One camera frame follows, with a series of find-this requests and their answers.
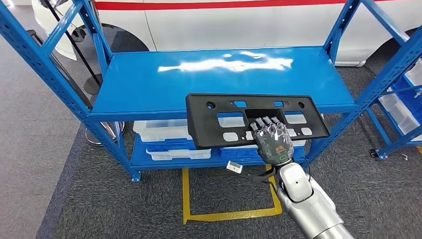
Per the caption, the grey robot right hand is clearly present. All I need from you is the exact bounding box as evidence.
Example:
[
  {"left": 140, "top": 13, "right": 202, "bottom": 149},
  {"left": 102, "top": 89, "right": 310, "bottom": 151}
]
[{"left": 249, "top": 116, "right": 295, "bottom": 166}]

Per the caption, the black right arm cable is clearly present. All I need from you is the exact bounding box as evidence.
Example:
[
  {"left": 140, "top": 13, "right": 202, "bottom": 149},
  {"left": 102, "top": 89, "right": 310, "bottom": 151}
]
[{"left": 302, "top": 157, "right": 313, "bottom": 181}]

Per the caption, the chrome stanchion post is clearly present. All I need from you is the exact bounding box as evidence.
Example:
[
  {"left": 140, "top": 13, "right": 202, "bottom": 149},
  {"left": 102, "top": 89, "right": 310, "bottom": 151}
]
[{"left": 27, "top": 29, "right": 126, "bottom": 146}]

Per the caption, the large blue metal shelf rack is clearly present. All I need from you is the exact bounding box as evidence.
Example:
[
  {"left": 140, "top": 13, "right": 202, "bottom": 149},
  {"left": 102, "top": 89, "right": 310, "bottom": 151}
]
[{"left": 0, "top": 0, "right": 422, "bottom": 183}]

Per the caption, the white car with red stripe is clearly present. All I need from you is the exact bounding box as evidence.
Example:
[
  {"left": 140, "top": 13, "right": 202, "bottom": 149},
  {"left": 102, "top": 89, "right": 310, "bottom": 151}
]
[{"left": 31, "top": 0, "right": 422, "bottom": 68}]

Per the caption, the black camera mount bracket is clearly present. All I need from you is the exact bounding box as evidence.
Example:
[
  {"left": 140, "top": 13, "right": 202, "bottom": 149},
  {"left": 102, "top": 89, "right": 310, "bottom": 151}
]
[{"left": 238, "top": 166, "right": 282, "bottom": 186}]

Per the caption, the black plastic panel part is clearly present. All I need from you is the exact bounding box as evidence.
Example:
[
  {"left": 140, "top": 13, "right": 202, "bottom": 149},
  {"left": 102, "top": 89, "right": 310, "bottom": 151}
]
[{"left": 185, "top": 93, "right": 331, "bottom": 150}]

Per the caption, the black pole with round base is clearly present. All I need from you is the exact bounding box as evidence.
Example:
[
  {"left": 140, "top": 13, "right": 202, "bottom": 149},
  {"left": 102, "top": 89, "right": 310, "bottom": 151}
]
[{"left": 43, "top": 0, "right": 104, "bottom": 96}]

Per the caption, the small blue rack with casters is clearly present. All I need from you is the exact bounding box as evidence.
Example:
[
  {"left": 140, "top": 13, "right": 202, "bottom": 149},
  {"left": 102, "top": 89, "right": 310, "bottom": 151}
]
[{"left": 366, "top": 56, "right": 422, "bottom": 161}]

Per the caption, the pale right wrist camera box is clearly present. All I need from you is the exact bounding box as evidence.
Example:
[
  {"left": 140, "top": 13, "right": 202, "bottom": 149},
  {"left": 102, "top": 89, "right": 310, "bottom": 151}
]
[{"left": 226, "top": 160, "right": 244, "bottom": 174}]

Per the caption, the black round stanchion base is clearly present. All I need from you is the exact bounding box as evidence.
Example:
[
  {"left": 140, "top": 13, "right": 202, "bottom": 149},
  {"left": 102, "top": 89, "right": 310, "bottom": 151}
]
[{"left": 72, "top": 26, "right": 88, "bottom": 43}]

